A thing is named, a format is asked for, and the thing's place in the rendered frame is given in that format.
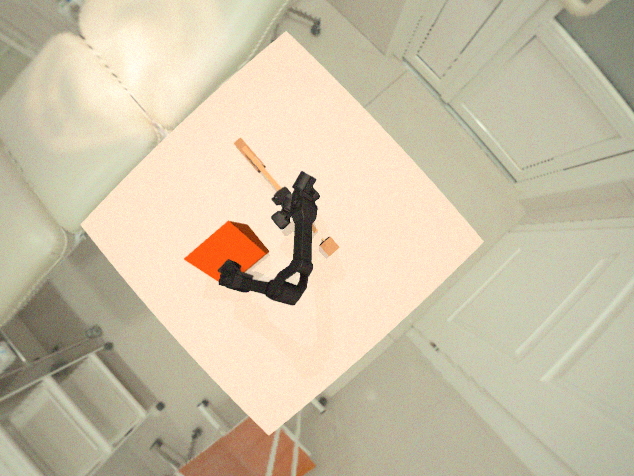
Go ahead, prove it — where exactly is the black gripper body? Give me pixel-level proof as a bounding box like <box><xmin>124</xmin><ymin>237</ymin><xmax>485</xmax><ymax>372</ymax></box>
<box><xmin>271</xmin><ymin>187</ymin><xmax>320</xmax><ymax>230</ymax></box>

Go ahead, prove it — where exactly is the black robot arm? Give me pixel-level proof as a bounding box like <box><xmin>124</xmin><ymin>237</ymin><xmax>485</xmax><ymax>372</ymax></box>
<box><xmin>218</xmin><ymin>171</ymin><xmax>318</xmax><ymax>305</ymax></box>

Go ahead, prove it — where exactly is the long tan wooden bar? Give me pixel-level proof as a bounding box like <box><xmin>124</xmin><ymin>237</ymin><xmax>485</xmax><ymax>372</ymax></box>
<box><xmin>242</xmin><ymin>146</ymin><xmax>318</xmax><ymax>233</ymax></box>

